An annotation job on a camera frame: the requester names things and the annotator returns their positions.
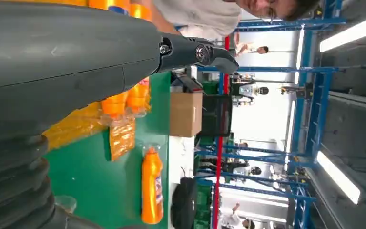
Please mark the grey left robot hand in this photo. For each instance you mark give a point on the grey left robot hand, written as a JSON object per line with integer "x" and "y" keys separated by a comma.
{"x": 60, "y": 57}

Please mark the grey ribbed left robot arm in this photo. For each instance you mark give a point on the grey ribbed left robot arm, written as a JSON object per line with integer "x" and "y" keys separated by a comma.
{"x": 9, "y": 189}

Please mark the orange crinkled plastic wrapper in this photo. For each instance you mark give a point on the orange crinkled plastic wrapper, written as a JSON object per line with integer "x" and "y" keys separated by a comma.
{"x": 121, "y": 139}

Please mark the black plastic device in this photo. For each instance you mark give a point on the black plastic device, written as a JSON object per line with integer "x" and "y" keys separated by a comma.
{"x": 186, "y": 82}

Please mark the brown cardboard box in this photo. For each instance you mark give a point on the brown cardboard box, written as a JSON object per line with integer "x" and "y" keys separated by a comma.
{"x": 186, "y": 113}

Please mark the green table mat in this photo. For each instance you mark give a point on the green table mat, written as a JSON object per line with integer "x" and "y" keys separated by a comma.
{"x": 107, "y": 189}

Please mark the person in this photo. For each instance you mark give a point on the person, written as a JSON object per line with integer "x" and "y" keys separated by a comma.
{"x": 262, "y": 49}
{"x": 202, "y": 15}
{"x": 255, "y": 170}
{"x": 233, "y": 219}

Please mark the black monitor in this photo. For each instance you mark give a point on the black monitor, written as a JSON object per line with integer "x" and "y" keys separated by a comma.
{"x": 214, "y": 117}

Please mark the red pole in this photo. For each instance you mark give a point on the red pole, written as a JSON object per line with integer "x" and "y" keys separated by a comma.
{"x": 218, "y": 158}

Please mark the white humanoid robot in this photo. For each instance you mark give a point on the white humanoid robot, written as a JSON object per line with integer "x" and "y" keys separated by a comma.
{"x": 247, "y": 90}

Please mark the black bag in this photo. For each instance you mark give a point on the black bag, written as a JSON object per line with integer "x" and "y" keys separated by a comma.
{"x": 184, "y": 204}

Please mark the green plastic crates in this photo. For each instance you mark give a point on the green plastic crates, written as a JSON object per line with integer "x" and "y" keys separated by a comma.
{"x": 203, "y": 205}

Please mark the black box with yellow label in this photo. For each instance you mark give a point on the black box with yellow label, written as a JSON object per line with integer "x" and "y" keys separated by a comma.
{"x": 303, "y": 91}

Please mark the white ceiling light strip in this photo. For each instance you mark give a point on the white ceiling light strip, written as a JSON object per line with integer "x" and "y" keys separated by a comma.
{"x": 337, "y": 177}
{"x": 353, "y": 31}

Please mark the blue metal frame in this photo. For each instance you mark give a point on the blue metal frame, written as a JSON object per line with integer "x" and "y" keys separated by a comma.
{"x": 318, "y": 94}

